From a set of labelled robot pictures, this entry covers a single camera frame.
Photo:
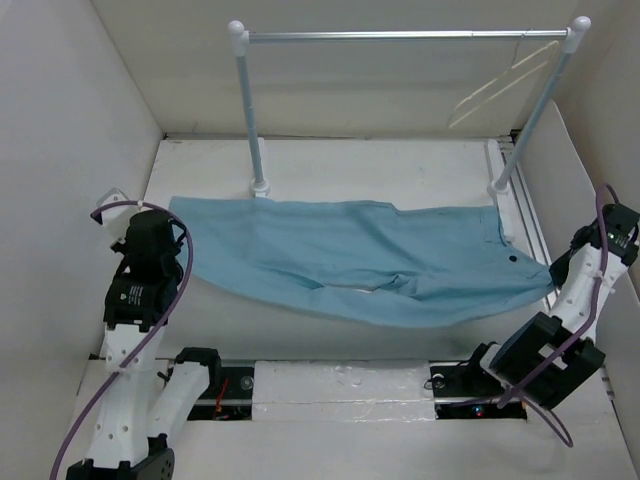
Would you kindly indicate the cream plastic clothes hanger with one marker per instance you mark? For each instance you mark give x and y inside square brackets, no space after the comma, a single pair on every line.
[498,103]

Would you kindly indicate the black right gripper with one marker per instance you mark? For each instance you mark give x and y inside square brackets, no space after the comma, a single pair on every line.
[558,267]

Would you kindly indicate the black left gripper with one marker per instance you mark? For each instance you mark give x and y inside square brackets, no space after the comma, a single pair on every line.
[124,245]

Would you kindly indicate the white metal clothes rack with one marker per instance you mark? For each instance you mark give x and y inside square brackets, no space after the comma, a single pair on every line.
[570,39]

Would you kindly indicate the light blue trousers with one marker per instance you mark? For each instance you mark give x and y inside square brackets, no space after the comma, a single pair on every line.
[363,261]

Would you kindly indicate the aluminium side rail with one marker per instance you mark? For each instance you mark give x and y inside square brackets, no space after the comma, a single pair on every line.
[525,206]

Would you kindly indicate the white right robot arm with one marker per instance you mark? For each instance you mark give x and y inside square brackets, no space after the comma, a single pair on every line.
[549,357]

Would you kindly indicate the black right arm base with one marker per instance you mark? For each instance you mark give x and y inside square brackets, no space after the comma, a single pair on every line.
[463,392]

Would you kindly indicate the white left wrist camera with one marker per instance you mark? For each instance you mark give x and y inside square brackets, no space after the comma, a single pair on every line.
[115,220]

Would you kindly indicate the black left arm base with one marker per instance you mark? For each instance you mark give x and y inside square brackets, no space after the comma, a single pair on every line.
[231,400]

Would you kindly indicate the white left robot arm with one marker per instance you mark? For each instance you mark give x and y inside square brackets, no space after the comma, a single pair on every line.
[134,432]

